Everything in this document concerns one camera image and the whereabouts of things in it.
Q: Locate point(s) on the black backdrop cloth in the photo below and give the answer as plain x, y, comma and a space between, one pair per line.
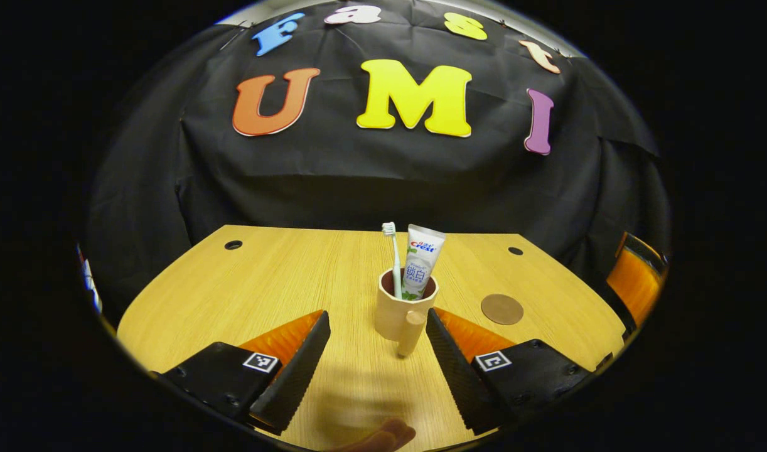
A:
358, 182

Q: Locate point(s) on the white toothbrush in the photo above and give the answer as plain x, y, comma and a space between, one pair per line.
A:
396, 263

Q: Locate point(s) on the wooden desktop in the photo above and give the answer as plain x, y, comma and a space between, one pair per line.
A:
283, 276

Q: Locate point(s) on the beige cup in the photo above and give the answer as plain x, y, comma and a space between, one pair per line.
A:
393, 317

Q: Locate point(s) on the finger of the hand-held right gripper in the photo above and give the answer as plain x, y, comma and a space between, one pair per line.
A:
634, 282

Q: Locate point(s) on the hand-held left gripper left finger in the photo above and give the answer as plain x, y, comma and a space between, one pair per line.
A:
295, 376

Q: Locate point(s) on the round brown coaster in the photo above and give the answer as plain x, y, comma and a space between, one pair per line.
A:
502, 309

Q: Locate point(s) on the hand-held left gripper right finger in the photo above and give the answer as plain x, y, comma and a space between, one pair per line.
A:
462, 376

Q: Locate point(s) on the white toothpaste tube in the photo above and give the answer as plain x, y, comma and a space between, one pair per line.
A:
422, 257

